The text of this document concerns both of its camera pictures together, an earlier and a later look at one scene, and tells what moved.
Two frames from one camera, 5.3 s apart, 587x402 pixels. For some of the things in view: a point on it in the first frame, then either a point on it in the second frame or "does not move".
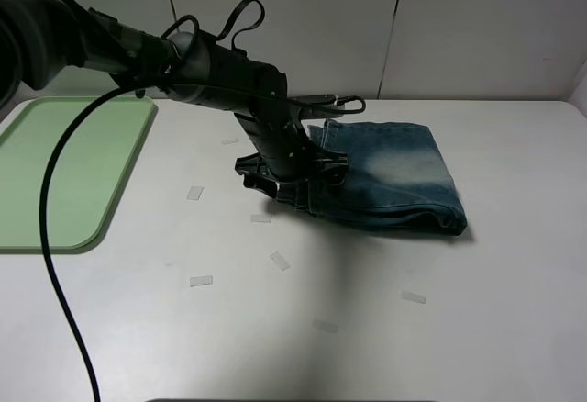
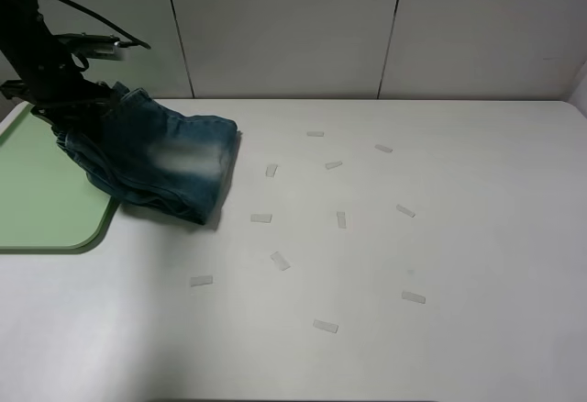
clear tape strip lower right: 413,296 does not move
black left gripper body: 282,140 -> 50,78
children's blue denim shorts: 393,176 -> 170,161
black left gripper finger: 331,166 -> 99,98
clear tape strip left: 198,281 does not move
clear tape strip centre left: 260,217 does not move
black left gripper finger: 256,173 -> 22,92
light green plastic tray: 85,179 does not move
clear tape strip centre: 280,261 does not move
